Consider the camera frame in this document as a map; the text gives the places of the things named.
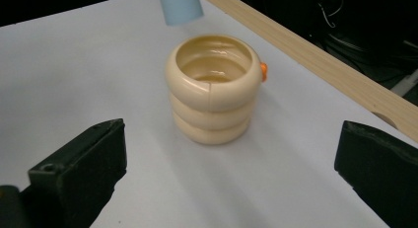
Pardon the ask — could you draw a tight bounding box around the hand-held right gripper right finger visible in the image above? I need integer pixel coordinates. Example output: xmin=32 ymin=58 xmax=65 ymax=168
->
xmin=334 ymin=119 xmax=418 ymax=228

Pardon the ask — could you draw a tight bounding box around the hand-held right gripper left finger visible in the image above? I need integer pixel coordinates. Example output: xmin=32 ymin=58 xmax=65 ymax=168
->
xmin=28 ymin=117 xmax=128 ymax=228

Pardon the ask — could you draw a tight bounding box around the cream ribbed holder cup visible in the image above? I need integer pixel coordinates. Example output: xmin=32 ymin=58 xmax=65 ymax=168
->
xmin=165 ymin=34 xmax=269 ymax=146

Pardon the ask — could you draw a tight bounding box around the light blue hairbrush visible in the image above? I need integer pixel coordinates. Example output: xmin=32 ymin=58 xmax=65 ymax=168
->
xmin=157 ymin=0 xmax=205 ymax=27

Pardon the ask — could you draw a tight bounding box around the white bar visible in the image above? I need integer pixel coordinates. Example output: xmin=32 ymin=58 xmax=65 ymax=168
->
xmin=389 ymin=68 xmax=418 ymax=98

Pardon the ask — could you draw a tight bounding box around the thin white looped cable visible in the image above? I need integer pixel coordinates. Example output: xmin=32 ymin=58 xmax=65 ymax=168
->
xmin=316 ymin=0 xmax=345 ymax=29

